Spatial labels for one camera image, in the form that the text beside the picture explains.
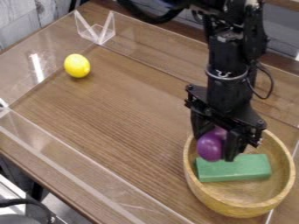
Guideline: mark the brown wooden bowl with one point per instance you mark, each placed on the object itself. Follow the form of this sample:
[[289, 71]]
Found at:
[[247, 187]]

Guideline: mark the purple toy eggplant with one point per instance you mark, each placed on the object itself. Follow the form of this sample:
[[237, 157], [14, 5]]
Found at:
[[209, 144]]

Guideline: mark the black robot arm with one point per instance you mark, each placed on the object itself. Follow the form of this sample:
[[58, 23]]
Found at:
[[235, 33]]

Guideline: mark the clear acrylic tray wall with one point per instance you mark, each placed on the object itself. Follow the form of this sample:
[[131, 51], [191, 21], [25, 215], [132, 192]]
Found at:
[[88, 186]]

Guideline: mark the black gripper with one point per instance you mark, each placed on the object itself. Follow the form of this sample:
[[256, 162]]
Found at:
[[221, 105]]

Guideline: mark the clear acrylic corner bracket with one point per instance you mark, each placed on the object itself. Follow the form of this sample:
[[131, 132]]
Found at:
[[99, 34]]

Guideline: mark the green rectangular block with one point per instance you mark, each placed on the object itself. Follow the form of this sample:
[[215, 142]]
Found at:
[[248, 166]]

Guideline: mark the yellow toy lemon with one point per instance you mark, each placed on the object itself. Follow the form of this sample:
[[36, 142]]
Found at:
[[76, 65]]

